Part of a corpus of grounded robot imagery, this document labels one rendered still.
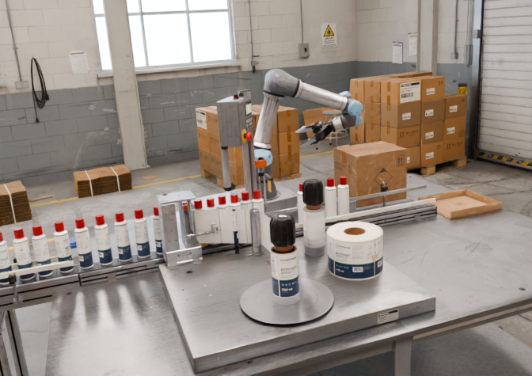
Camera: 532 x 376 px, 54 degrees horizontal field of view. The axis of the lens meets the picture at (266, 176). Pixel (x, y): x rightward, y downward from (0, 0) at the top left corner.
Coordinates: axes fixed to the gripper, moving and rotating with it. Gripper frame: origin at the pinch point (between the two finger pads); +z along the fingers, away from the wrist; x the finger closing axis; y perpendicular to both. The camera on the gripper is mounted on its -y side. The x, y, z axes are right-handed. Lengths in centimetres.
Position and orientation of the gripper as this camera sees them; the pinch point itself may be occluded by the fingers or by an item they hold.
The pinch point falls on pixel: (299, 138)
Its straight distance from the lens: 288.2
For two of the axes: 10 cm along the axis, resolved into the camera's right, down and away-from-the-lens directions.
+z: -9.3, 3.0, 2.4
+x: -3.7, -8.4, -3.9
